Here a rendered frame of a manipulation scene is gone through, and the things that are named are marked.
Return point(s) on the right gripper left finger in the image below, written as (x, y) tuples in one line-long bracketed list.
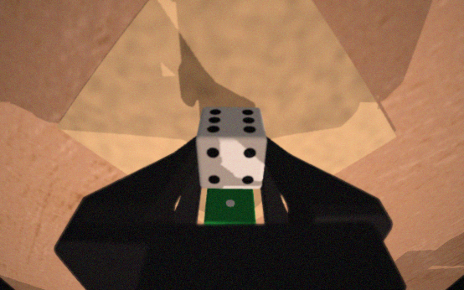
[(152, 192)]

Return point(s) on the white die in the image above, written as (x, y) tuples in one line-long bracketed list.
[(231, 148)]

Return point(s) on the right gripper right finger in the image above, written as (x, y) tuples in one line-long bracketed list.
[(313, 195)]

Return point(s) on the green die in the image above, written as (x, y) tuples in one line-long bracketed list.
[(229, 206)]

